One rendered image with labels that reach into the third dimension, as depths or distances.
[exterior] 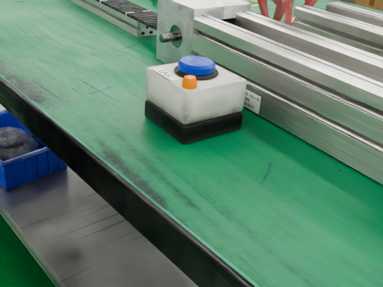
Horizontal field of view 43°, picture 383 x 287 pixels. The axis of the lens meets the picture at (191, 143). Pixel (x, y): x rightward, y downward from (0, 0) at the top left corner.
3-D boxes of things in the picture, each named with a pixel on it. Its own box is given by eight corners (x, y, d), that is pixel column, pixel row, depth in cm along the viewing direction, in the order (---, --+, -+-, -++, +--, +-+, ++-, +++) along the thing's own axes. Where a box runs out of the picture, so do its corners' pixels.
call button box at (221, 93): (143, 116, 56) (145, 63, 53) (211, 101, 61) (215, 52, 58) (183, 146, 50) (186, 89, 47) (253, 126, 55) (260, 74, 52)
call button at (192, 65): (170, 74, 53) (170, 57, 52) (199, 69, 55) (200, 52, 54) (191, 87, 50) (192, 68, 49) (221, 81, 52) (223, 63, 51)
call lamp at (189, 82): (178, 85, 48) (179, 73, 48) (191, 82, 49) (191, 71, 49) (187, 90, 47) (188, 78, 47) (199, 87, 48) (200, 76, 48)
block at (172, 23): (141, 60, 73) (143, -5, 68) (207, 50, 79) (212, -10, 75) (175, 80, 66) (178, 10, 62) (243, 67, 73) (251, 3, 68)
